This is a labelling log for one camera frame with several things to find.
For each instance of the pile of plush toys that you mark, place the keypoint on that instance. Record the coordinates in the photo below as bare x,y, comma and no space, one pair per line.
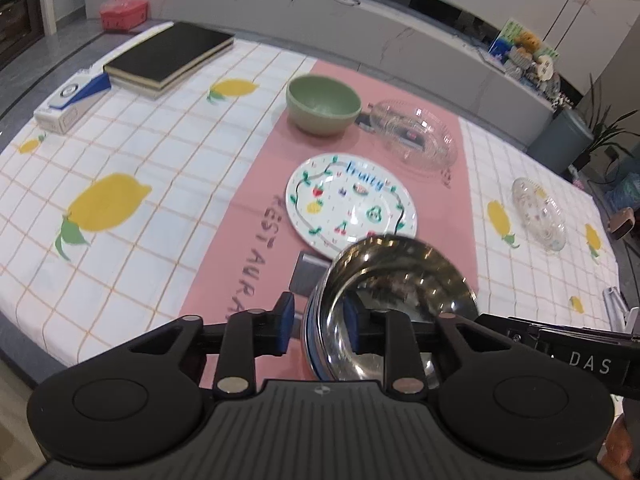
525,55

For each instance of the person's right forearm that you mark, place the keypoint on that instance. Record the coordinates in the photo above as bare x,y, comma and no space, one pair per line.
626,442

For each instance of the black hardcover book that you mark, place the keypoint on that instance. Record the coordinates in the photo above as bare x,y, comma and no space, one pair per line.
167,57

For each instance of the stainless steel bowl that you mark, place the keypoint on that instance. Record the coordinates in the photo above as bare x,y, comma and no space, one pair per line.
395,295

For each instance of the grey long TV cabinet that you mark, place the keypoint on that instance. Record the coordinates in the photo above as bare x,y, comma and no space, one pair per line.
350,15

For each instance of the white and blue box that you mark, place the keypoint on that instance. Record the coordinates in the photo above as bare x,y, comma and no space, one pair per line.
70,97

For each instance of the green potted plant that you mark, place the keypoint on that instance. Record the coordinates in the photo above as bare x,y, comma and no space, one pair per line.
610,130

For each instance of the white fruit-printed plate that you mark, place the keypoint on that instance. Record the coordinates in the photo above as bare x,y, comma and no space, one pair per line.
345,200

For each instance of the large clear glass plate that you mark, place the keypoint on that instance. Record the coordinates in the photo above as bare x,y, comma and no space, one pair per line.
412,135

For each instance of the green ceramic bowl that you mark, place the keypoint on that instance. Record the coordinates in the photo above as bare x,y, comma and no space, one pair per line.
323,104

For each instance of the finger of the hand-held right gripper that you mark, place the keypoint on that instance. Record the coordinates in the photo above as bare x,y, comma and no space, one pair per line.
555,329

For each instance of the lemon-printed checked tablecloth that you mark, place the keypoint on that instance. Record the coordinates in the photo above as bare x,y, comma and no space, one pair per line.
125,160

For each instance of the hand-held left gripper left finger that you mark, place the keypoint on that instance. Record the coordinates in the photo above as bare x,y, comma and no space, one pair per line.
285,322

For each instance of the grey trash bin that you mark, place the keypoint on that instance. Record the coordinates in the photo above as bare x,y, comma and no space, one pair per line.
560,137

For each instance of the red plastic basket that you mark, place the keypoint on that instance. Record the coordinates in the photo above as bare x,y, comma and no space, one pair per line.
122,10

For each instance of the pink printed placemat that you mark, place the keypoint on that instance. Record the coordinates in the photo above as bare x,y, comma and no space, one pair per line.
250,240

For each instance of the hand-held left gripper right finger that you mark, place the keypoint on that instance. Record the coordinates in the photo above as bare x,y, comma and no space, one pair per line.
354,327

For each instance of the small clear printed glass bowl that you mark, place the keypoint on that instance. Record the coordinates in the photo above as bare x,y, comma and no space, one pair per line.
540,212

